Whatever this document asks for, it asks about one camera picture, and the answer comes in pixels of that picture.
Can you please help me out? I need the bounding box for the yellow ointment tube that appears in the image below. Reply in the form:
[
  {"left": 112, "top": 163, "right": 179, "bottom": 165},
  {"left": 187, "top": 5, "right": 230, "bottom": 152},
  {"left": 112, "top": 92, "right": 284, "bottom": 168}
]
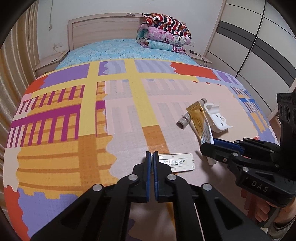
[{"left": 187, "top": 102, "right": 214, "bottom": 144}]

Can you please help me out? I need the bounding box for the right wooden nightstand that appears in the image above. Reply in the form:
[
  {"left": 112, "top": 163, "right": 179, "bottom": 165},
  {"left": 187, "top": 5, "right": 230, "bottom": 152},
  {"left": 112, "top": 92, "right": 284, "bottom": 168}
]
[{"left": 185, "top": 50, "right": 212, "bottom": 67}]

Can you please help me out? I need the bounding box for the beige striped curtain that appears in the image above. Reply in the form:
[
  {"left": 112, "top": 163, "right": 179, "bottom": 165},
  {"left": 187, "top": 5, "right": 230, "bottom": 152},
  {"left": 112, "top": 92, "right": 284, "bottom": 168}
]
[{"left": 0, "top": 0, "right": 41, "bottom": 149}]

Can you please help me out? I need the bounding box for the wooden nightstand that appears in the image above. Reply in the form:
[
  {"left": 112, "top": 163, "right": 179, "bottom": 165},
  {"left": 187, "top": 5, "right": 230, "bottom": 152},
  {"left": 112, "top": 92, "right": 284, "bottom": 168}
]
[
  {"left": 35, "top": 51, "right": 68, "bottom": 78},
  {"left": 185, "top": 50, "right": 212, "bottom": 67}
]

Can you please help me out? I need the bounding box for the white card strip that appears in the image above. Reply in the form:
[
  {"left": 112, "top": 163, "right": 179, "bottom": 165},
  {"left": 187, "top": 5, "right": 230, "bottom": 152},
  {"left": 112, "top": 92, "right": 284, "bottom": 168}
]
[{"left": 159, "top": 153, "right": 195, "bottom": 173}]

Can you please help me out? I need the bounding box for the wooden headboard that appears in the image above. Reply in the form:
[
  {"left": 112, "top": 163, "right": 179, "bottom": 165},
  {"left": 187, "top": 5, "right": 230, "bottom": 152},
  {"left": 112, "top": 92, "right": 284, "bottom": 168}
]
[{"left": 68, "top": 13, "right": 144, "bottom": 51}]

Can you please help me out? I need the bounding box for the left wooden nightstand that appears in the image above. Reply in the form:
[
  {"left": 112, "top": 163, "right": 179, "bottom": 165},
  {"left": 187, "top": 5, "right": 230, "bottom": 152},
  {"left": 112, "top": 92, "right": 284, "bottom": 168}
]
[{"left": 35, "top": 51, "right": 68, "bottom": 78}]

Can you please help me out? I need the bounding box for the white plastic holder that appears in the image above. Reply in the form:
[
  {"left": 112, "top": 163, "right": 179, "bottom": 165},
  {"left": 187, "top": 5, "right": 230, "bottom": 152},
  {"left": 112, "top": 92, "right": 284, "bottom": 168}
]
[{"left": 203, "top": 103, "right": 232, "bottom": 133}]

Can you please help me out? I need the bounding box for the black right camera box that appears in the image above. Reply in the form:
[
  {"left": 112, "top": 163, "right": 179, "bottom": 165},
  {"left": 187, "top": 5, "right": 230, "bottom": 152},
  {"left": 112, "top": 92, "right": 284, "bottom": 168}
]
[{"left": 276, "top": 92, "right": 296, "bottom": 181}]

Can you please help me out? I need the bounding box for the colourful patterned foam mat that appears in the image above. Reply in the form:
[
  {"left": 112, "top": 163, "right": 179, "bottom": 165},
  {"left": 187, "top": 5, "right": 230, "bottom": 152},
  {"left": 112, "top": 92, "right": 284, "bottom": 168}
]
[{"left": 4, "top": 58, "right": 276, "bottom": 240}]

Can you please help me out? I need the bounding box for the person's right hand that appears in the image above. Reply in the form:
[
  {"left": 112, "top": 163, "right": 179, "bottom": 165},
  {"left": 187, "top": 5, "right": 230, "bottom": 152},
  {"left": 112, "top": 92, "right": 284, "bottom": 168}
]
[{"left": 241, "top": 189, "right": 295, "bottom": 224}]

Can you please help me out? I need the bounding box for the folded colourful quilts stack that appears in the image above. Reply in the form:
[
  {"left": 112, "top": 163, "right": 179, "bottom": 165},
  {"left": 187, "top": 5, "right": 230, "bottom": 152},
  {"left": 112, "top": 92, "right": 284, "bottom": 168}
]
[{"left": 137, "top": 13, "right": 192, "bottom": 53}]

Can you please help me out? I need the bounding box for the white sliding wardrobe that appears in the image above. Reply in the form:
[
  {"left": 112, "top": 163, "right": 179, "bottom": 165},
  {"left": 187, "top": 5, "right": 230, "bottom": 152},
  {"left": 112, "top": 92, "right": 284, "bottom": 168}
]
[{"left": 206, "top": 1, "right": 295, "bottom": 119}]

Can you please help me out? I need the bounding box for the grey small cylinder tube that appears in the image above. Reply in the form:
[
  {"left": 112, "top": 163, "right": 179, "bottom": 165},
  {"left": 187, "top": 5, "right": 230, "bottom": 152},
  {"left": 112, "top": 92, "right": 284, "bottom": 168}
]
[{"left": 177, "top": 98, "right": 207, "bottom": 130}]

